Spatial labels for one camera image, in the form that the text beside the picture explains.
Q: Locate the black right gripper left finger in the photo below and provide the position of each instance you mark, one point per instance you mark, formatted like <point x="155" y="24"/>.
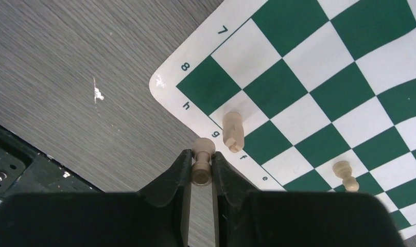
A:
<point x="165" y="205"/>

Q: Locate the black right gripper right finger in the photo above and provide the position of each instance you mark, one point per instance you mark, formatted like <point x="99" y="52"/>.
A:
<point x="232" y="212"/>

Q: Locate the light wooden rook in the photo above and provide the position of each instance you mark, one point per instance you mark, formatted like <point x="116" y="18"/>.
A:
<point x="202" y="151"/>

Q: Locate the light wooden chess piece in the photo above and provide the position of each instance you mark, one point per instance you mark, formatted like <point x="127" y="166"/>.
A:
<point x="233" y="132"/>

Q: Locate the light wooden pawn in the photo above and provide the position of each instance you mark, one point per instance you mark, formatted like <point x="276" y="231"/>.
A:
<point x="343" y="170"/>

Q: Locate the green white chess board mat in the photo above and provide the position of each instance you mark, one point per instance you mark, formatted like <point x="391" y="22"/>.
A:
<point x="316" y="82"/>

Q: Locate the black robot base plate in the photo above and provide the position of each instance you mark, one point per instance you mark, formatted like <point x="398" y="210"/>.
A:
<point x="24" y="168"/>

